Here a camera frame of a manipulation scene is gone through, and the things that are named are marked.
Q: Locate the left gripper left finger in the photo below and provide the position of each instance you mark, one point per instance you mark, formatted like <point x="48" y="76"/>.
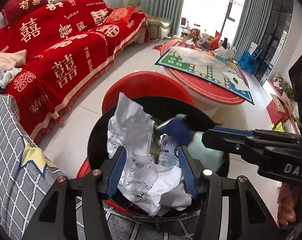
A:
<point x="112" y="170"/>

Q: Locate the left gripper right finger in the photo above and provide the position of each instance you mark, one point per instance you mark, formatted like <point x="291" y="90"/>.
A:
<point x="192" y="176"/>

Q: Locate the white paper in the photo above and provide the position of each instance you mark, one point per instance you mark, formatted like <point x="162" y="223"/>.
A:
<point x="152" y="187"/>

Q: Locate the dark blue teal package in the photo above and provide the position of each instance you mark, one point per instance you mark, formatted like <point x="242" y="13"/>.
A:
<point x="176" y="127"/>

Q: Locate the clear plastic bag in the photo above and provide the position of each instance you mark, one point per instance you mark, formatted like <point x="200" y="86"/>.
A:
<point x="137" y="159"/>
<point x="200" y="58"/>

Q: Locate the red round trash bin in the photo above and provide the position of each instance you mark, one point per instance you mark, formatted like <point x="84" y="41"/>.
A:
<point x="163" y="98"/>

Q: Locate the right hand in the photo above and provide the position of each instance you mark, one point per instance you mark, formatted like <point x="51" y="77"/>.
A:
<point x="287" y="199"/>

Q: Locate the round red coffee table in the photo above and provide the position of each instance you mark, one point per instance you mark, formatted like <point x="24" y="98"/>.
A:
<point x="223" y="107"/>

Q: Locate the grey checked tablecloth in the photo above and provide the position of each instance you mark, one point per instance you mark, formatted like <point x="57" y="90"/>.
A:
<point x="23" y="187"/>

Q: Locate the blue plastic stool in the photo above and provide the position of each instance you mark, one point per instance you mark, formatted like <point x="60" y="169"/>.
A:
<point x="248" y="62"/>

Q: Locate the clear plastic bag on table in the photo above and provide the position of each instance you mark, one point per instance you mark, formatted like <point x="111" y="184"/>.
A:
<point x="200" y="58"/>

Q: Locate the red sofa cover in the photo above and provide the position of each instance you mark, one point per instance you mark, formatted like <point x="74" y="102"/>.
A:
<point x="68" y="44"/>

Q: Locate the white grey clothes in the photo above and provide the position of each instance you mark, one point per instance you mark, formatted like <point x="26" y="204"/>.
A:
<point x="7" y="76"/>

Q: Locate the beige leather armchair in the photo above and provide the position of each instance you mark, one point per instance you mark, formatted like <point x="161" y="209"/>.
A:
<point x="159" y="27"/>

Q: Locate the small red embroidered cushion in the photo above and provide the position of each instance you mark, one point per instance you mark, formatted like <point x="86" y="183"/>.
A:
<point x="122" y="14"/>

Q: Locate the large red cushion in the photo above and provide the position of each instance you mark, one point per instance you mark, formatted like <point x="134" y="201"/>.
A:
<point x="14" y="10"/>

